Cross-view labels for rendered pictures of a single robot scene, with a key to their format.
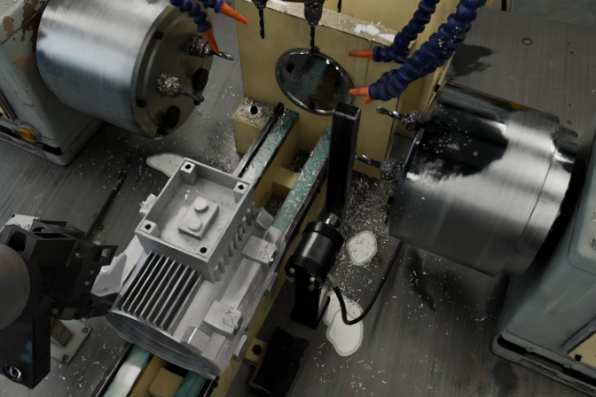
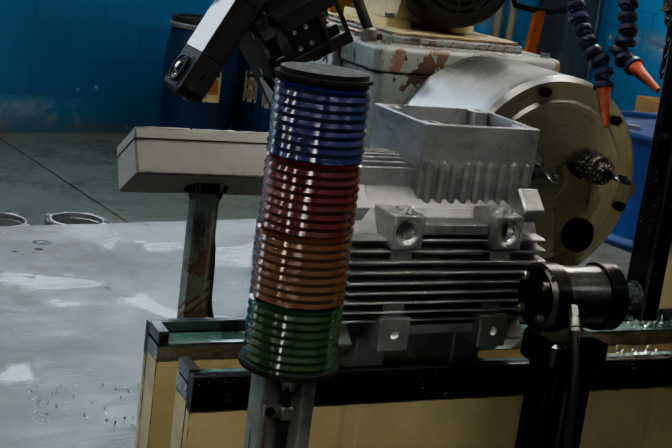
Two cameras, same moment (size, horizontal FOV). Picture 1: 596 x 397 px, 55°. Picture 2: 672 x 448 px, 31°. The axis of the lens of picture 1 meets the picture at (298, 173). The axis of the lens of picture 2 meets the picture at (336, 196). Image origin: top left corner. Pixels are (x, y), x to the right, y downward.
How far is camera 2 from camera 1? 89 cm
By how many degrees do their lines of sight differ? 53
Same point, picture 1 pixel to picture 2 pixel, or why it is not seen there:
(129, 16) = (527, 70)
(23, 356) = (201, 44)
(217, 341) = (373, 236)
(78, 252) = not seen: outside the picture
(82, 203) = not seen: hidden behind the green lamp
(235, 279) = (445, 219)
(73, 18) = (466, 66)
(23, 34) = (406, 84)
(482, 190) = not seen: outside the picture
